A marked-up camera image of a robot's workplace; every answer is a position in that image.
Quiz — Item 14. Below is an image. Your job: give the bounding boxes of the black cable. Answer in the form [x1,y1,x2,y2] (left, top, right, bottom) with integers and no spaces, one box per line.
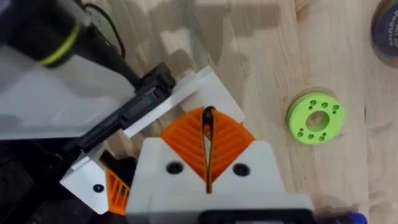
[81,2,127,59]

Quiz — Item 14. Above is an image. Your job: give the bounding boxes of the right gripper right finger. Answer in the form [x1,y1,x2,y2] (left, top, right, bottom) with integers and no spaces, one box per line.
[208,108,286,195]

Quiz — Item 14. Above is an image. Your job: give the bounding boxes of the green disc with holes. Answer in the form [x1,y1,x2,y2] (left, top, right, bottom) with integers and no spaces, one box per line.
[285,90,346,146]

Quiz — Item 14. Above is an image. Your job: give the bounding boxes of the upright flat wrist plate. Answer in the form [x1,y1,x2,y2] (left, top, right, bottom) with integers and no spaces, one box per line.
[0,43,138,141]

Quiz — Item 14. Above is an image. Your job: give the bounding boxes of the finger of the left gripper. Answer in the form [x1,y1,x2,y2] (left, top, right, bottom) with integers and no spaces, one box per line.
[60,149,138,216]

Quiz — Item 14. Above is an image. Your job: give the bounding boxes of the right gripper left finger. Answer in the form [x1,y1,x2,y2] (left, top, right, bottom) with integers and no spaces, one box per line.
[132,106,209,196]

